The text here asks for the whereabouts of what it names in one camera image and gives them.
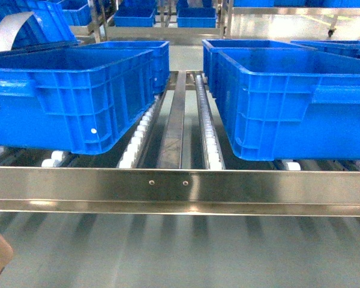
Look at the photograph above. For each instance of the stainless steel shelf rack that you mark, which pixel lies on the stainless steel shelf rack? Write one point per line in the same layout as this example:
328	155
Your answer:
144	174

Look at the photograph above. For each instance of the grey tape roll strip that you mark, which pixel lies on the grey tape roll strip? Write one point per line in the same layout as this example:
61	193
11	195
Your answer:
10	26

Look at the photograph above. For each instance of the blue bin behind right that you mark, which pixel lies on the blue bin behind right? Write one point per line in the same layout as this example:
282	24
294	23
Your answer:
211	48

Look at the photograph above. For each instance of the blue bin front middle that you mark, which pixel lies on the blue bin front middle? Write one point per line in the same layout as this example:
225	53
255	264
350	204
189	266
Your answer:
77	100

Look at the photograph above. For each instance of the tilted blue bin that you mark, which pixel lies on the tilted blue bin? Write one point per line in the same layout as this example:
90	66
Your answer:
46	28

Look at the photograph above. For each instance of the blue bin front right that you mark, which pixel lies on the blue bin front right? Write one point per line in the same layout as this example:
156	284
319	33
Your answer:
289	104

